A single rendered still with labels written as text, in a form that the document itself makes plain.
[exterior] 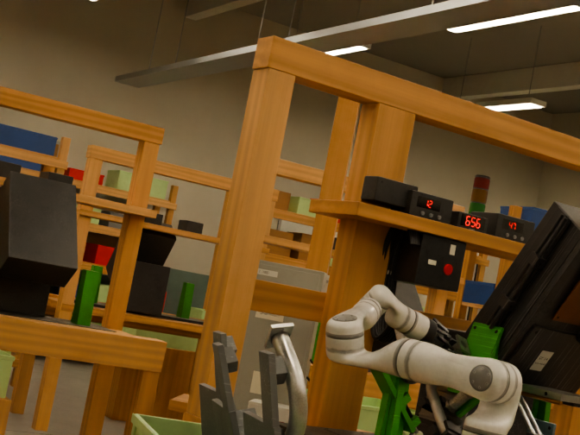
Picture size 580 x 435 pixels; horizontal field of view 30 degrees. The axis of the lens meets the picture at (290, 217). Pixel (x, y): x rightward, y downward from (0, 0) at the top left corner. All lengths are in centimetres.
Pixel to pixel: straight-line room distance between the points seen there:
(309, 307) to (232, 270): 34
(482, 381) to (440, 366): 12
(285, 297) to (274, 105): 56
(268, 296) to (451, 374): 90
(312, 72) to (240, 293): 65
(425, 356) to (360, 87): 103
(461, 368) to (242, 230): 87
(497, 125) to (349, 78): 58
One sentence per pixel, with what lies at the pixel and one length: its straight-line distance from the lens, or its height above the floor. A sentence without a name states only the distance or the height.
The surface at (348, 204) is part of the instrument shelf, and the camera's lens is 305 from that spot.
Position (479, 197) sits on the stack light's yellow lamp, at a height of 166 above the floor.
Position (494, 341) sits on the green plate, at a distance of 303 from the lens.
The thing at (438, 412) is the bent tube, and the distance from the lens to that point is 302.
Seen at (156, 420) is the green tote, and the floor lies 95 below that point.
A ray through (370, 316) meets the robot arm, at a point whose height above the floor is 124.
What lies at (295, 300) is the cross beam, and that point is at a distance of 316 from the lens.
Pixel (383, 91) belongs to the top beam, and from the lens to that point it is 321.
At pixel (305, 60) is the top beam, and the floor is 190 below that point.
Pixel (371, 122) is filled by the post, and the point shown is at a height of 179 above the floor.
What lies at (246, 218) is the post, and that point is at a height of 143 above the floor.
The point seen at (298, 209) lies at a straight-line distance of 1065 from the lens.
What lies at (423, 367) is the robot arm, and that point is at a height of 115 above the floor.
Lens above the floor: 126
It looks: 4 degrees up
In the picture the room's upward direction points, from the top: 11 degrees clockwise
